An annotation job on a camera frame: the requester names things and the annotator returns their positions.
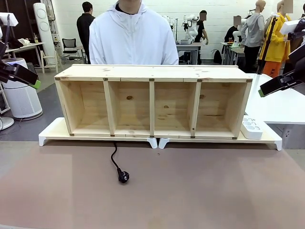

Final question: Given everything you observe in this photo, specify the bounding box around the white fan base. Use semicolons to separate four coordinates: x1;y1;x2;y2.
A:
0;116;15;131

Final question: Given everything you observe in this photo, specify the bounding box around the wood riser with white legs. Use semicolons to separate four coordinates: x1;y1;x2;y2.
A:
158;120;283;151
38;118;158;149

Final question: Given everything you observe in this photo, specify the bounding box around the white side table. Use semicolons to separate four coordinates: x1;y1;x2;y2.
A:
244;73;305;125

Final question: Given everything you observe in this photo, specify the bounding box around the person in white hoodie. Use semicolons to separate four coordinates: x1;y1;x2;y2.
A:
88;0;179;65

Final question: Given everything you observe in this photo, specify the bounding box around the wooden four-compartment shelf box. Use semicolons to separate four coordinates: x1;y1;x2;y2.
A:
54;63;253;140

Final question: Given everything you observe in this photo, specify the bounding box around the person in black shirt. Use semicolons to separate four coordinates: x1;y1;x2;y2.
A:
196;10;210;65

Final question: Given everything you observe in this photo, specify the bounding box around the black power cable with plug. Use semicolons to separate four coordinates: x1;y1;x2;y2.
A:
110;142;131;184

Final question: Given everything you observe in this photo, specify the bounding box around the grey background work table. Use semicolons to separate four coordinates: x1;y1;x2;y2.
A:
175;42;203;65

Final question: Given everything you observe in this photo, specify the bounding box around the white standing air conditioner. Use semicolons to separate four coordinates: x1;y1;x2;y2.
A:
32;2;52;44

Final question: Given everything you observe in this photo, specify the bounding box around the wooden desk with clutter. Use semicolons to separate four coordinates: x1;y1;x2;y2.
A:
4;37;46;67

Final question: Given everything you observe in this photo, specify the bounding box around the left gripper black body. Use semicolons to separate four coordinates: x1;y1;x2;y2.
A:
0;40;8;64

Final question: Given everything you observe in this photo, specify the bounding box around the mannequin in yellow hoodie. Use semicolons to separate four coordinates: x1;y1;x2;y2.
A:
264;0;300;77

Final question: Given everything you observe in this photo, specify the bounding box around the white three-socket power strip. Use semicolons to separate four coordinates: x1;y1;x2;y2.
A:
240;115;264;140

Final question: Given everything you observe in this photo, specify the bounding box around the white cylindrical air purifier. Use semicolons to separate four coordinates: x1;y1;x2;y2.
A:
1;59;43;120

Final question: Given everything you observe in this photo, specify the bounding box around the seated person in black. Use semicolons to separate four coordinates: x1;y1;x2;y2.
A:
224;15;243;46

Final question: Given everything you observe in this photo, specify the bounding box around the man in black clothes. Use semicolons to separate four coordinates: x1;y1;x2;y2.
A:
76;1;96;64

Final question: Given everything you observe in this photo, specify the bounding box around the black tripod stand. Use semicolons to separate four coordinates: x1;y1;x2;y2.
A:
256;14;278;75

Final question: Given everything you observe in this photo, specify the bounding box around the black mesh office chair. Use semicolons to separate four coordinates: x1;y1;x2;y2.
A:
61;38;80;61

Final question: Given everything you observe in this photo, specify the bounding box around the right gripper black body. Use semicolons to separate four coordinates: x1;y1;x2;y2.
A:
288;45;305;70

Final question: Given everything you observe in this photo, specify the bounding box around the light wooden stool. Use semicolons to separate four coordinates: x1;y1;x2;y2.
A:
41;49;61;73

